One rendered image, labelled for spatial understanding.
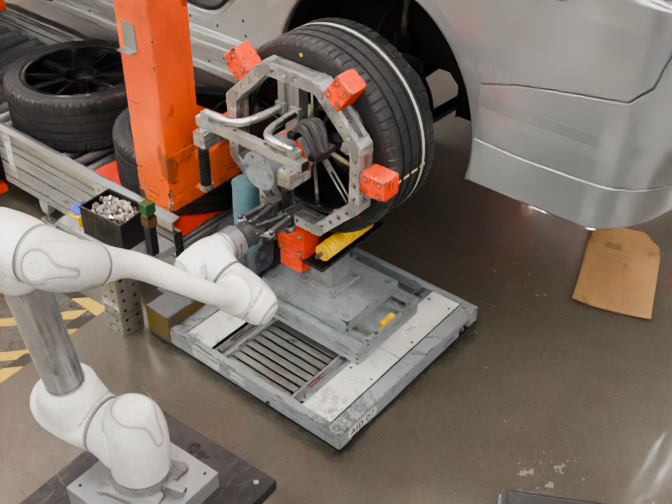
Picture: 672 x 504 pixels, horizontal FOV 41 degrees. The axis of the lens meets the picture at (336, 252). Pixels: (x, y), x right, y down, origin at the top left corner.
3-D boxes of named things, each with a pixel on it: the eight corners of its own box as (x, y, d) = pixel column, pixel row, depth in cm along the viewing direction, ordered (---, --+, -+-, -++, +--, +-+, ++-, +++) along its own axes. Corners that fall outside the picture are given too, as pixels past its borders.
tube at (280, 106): (288, 113, 272) (287, 81, 265) (243, 138, 260) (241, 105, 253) (245, 96, 280) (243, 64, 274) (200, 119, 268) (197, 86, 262)
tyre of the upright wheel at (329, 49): (271, -1, 298) (288, 174, 335) (220, 21, 283) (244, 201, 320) (438, 37, 262) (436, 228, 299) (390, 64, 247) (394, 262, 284)
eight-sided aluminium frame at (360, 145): (369, 247, 285) (376, 91, 253) (357, 256, 281) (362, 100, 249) (245, 186, 313) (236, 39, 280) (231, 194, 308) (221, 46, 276)
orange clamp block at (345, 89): (353, 103, 262) (368, 85, 255) (336, 113, 257) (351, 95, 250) (338, 84, 262) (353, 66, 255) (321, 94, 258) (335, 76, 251)
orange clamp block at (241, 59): (265, 64, 279) (249, 39, 278) (247, 72, 274) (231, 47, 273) (254, 74, 284) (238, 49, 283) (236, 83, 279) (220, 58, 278)
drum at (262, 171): (321, 170, 283) (321, 131, 275) (276, 199, 270) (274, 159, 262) (288, 155, 290) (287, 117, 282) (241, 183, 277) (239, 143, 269)
